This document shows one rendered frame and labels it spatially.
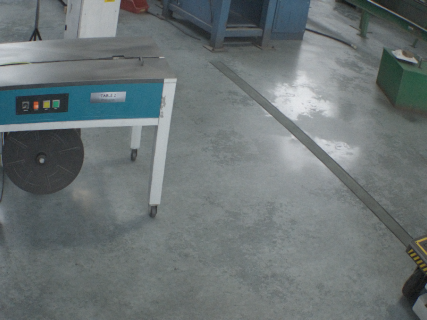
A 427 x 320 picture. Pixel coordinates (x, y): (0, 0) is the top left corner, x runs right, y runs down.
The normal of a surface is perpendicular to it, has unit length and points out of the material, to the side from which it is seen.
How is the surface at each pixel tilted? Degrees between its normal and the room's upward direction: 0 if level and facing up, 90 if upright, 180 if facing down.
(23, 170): 90
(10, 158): 90
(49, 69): 0
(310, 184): 0
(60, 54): 0
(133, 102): 90
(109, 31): 90
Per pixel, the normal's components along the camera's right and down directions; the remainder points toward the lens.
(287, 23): 0.51, 0.52
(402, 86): 0.04, 0.53
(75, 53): 0.14, -0.84
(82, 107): 0.29, 0.54
